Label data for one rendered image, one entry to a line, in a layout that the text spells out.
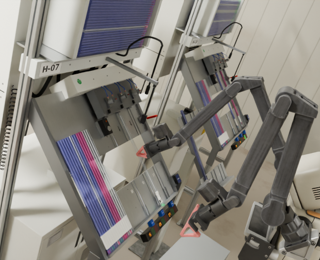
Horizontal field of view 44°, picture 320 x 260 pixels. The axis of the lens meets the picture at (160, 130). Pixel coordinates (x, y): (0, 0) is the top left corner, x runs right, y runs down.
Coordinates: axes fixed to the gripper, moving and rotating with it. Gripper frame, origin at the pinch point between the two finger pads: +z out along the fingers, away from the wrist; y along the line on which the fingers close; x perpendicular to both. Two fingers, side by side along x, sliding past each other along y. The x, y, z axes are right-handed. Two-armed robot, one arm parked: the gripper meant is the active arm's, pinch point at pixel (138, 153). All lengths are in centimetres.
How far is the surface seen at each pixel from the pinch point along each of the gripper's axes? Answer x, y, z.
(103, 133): -16.8, 17.9, 0.4
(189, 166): 25, -47, 3
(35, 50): -56, 50, -13
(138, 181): 12.2, 6.6, 2.2
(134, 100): -25.3, -11.5, -3.8
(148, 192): 19.9, 2.6, 2.2
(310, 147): 95, -269, -18
